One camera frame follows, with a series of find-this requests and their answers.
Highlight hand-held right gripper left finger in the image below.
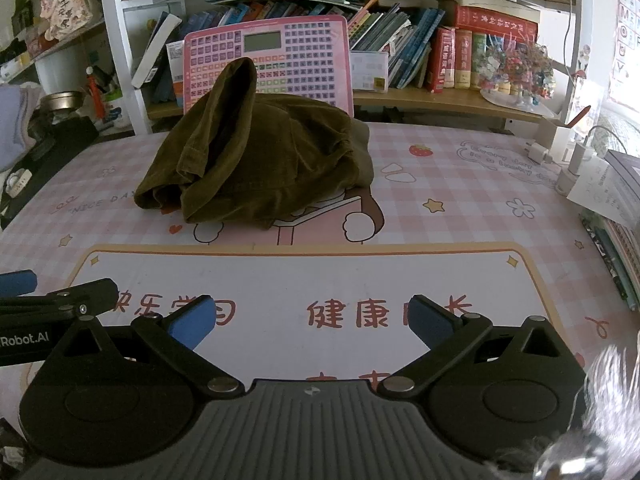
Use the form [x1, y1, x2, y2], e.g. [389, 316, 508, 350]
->
[47, 294, 247, 402]

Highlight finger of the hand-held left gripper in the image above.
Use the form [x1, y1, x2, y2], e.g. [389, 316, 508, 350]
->
[0, 270, 39, 298]
[0, 278, 119, 317]

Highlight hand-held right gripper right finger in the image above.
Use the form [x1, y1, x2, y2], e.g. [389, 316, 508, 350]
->
[376, 294, 585, 402]

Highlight olive brown corduroy pants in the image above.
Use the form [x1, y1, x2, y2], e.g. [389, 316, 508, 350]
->
[134, 56, 375, 231]

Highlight white tape roll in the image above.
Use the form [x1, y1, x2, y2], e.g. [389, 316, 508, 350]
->
[4, 169, 34, 197]

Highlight pink checkered cartoon desk mat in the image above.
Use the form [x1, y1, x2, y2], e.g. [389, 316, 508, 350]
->
[0, 121, 640, 421]

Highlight black bag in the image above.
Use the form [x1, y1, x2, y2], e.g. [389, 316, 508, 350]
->
[0, 116, 99, 233]

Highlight lavender folded cloth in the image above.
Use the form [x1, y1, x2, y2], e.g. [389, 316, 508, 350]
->
[0, 85, 45, 173]

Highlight metal bowl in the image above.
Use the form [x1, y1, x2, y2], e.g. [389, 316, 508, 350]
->
[40, 91, 85, 113]

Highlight grey fluffy trim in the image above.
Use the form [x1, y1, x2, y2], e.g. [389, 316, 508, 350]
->
[532, 342, 640, 480]

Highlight stack of notebooks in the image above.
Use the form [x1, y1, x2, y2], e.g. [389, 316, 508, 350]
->
[579, 209, 640, 313]

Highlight red tassel ornament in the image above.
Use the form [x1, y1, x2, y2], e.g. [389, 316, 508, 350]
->
[84, 66, 105, 117]

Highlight white cylindrical charger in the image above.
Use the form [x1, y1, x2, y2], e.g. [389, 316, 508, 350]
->
[554, 141, 596, 197]

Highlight white pen holder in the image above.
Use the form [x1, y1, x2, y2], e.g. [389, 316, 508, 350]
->
[537, 119, 577, 163]

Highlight white round container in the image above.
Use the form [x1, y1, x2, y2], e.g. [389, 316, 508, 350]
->
[34, 42, 107, 97]

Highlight white orange booklet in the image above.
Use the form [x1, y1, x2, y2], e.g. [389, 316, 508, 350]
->
[166, 40, 187, 108]

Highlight red pen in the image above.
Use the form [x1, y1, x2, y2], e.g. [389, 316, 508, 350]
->
[567, 105, 592, 130]

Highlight white cover book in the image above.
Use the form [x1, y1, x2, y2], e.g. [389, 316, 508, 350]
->
[131, 12, 183, 88]

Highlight white card box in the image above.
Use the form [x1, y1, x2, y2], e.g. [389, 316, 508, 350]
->
[349, 50, 391, 94]

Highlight red thick dictionary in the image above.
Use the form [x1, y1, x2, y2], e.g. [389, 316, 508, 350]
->
[429, 26, 457, 93]

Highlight red yellow spine book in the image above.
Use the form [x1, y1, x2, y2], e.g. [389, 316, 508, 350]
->
[454, 30, 473, 90]

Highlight colourful flower ornament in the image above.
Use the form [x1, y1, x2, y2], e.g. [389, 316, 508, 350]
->
[479, 40, 557, 110]

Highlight pink paper doll ornament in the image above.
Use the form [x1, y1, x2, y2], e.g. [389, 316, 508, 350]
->
[42, 0, 95, 42]

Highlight pink keyboard learning board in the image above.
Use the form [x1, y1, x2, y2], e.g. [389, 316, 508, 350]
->
[182, 15, 357, 121]

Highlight row of books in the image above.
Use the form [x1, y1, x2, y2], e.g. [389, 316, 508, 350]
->
[150, 0, 446, 106]

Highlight large red hardcover book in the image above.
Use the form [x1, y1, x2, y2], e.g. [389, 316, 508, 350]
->
[455, 6, 540, 43]

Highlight white frame wooden bookshelf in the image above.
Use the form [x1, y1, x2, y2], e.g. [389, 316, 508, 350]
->
[97, 0, 588, 136]

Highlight alphabet wall poster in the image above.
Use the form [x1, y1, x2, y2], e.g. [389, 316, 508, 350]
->
[611, 0, 640, 81]

